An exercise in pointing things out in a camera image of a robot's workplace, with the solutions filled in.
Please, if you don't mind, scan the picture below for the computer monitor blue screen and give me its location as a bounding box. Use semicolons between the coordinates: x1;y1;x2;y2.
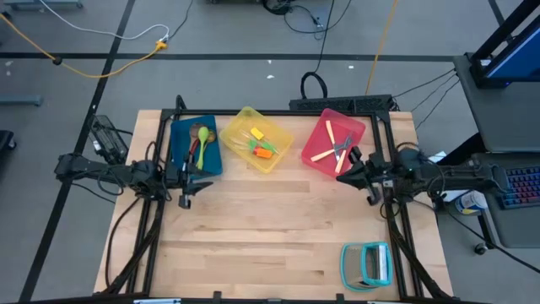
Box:
483;24;540;81

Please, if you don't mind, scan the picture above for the blue plastic bin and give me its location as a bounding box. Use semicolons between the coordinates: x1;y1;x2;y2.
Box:
170;114;224;177

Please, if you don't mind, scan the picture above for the black wire mesh box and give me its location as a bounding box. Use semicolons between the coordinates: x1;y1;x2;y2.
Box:
89;113;130;166

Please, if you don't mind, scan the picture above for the yellow translucent plastic bin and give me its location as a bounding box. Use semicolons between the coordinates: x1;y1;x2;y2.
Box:
219;106;295;175

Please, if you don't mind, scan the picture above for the grey desk foot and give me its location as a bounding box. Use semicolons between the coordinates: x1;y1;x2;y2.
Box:
0;93;44;107

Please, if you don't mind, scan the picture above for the cream-handled table knife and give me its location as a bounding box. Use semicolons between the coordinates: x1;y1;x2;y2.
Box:
334;133;354;175
324;119;343;164

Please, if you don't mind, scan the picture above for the red silicone spoon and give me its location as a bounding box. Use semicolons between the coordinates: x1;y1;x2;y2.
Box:
187;122;204;170

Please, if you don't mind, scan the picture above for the black chair base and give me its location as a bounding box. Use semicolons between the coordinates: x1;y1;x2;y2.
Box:
0;129;18;152

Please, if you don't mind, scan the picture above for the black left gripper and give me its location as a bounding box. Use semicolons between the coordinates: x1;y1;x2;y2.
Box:
166;162;215;196

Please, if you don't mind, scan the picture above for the pink translucent plastic bin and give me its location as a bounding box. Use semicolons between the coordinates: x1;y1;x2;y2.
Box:
300;108;367;178

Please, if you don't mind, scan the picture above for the black floor cable bundle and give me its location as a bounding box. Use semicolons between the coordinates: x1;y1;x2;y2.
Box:
261;0;355;35

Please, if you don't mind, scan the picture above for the yellow floor extension cable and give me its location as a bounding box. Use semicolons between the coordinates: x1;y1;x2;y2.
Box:
0;11;169;79

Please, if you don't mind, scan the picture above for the black perforated metal box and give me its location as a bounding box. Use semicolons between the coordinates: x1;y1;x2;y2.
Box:
289;94;394;115

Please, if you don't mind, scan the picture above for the grey keyboard desk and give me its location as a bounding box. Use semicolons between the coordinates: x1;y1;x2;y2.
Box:
470;151;540;250

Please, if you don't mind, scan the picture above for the white wipes canister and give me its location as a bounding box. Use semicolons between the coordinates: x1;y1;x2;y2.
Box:
454;189;489;215

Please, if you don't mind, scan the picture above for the wooden stick utensil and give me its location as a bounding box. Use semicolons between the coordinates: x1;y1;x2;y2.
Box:
310;138;354;164

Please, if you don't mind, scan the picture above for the black coiled floor cable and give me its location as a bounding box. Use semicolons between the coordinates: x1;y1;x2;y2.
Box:
300;0;337;100

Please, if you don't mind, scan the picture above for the white floor cable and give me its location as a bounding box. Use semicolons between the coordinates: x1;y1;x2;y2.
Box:
40;0;170;43

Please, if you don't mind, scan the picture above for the yellow hanging cable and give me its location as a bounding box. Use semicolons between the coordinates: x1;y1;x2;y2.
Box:
364;0;401;96

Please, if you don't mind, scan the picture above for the green silicone spoon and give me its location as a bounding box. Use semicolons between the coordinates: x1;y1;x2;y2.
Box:
195;125;211;171

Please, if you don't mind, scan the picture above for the teal-framed metal box grater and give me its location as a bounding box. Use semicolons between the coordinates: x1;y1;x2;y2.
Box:
339;241;395;293

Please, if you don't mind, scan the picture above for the backlit computer keyboard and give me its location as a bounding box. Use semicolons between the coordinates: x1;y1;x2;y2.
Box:
504;166;540;211

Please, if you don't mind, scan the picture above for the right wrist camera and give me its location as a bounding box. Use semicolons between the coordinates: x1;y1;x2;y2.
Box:
364;185;382;207

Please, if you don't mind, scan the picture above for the grey side desk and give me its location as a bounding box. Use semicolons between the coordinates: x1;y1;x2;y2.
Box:
453;52;540;154

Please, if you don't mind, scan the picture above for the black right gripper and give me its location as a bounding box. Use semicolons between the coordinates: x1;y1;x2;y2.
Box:
336;145;408;189

